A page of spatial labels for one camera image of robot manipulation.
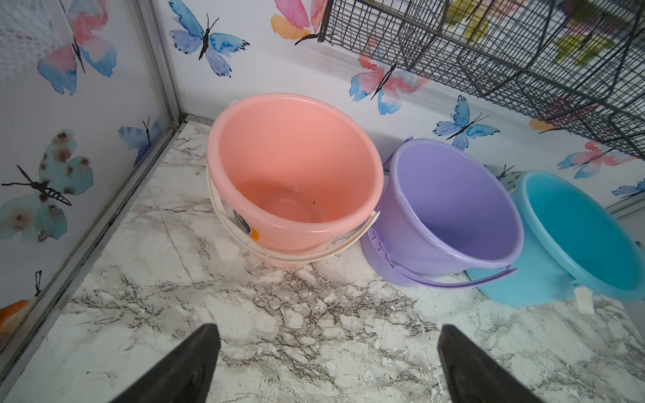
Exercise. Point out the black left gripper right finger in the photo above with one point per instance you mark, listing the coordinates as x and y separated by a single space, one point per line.
472 375

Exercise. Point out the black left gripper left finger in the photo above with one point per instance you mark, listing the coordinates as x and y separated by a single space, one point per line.
184 375

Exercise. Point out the purple plastic bucket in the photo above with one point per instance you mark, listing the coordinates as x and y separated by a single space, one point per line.
445 221

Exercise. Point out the teal bucket at back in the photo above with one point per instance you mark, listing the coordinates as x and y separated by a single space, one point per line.
571 243

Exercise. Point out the pink plastic bucket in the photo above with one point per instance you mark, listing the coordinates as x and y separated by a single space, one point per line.
292 179

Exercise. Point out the black wire wall basket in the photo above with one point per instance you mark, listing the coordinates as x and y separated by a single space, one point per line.
573 65

